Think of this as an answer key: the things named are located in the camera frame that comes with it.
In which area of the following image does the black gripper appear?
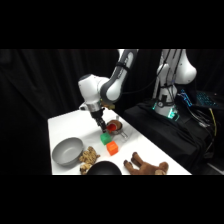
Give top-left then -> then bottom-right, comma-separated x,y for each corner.
87,101 -> 108,133

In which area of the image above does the green block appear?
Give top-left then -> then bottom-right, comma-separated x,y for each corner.
100,132 -> 112,146

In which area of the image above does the orange-red block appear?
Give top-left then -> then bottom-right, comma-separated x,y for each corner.
106,140 -> 120,157

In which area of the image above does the silver metal saucepan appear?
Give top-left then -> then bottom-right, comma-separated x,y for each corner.
105,119 -> 129,139

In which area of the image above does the striped tiger plush toy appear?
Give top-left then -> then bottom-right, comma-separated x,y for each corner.
78,145 -> 101,176

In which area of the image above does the black bowl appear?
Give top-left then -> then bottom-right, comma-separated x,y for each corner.
86,160 -> 123,176

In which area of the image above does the grey bowl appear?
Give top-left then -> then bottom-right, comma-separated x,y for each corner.
51,136 -> 85,167

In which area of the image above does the black cloth-covered stand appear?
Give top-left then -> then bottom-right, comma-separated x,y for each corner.
123,99 -> 224,176

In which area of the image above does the brown plush animal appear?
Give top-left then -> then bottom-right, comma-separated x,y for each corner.
123,151 -> 170,176

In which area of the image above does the small green light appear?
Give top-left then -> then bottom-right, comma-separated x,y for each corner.
166,108 -> 181,123

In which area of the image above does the black curtain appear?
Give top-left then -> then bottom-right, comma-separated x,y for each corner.
0,49 -> 224,176

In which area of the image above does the blue-lit keyboard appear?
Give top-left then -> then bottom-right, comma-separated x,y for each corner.
195,91 -> 214,108

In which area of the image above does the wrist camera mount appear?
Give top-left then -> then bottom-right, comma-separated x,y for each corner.
78,102 -> 90,112

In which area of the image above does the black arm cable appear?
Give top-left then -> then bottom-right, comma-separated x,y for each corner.
122,71 -> 160,96

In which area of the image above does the yellow cable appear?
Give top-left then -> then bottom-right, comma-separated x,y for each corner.
209,108 -> 218,138

